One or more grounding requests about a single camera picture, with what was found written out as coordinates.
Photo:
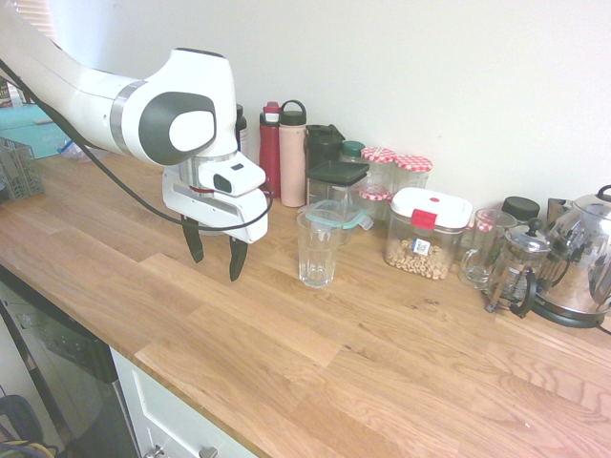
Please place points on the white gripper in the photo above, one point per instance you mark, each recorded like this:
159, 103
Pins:
210, 212

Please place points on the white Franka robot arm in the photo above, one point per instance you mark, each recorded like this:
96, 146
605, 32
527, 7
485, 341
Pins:
86, 95

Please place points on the red water bottle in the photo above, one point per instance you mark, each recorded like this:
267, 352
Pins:
269, 157

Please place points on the pink water bottle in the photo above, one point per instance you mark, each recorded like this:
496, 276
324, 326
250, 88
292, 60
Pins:
292, 162

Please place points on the clear drinking glass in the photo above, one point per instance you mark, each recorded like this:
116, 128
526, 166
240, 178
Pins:
317, 253

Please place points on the black protein powder tub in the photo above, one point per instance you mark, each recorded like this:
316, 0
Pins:
242, 133

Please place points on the glass container teal lid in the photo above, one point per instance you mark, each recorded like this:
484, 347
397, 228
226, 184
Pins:
351, 217

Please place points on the square container black lid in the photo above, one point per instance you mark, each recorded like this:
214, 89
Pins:
336, 174

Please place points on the black shaker bottle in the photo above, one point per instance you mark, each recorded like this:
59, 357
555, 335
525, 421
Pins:
322, 143

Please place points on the small jar red gingham lid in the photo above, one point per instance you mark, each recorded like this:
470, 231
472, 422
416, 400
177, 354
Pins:
484, 223
374, 200

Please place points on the glass jar green lid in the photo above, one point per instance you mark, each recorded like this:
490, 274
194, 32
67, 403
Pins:
352, 150

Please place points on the clear plastic bag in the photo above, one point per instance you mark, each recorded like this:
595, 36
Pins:
71, 151

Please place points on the white cabinet drawer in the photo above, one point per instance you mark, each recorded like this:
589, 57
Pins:
162, 415

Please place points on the glass jar red gingham lid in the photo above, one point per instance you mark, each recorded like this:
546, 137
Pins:
378, 164
413, 176

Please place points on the black dishwasher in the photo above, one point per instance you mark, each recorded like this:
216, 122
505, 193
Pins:
57, 372

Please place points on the cereal container white lid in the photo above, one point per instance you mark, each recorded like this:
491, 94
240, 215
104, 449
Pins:
422, 238

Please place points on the teal mat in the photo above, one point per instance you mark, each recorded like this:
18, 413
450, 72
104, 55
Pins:
28, 136

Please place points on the jar with green label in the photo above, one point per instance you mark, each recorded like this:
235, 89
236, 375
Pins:
5, 95

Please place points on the clear glass mug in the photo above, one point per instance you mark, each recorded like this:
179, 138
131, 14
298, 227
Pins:
482, 257

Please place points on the window blind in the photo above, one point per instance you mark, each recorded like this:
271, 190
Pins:
40, 19

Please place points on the glass french press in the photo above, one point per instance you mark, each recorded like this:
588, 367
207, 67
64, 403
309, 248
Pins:
518, 272

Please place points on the glass jar black lid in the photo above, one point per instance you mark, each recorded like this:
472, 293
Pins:
520, 207

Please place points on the stainless steel electric kettle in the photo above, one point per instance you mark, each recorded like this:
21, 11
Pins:
580, 267

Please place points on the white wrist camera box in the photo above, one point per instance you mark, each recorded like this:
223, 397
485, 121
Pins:
234, 176

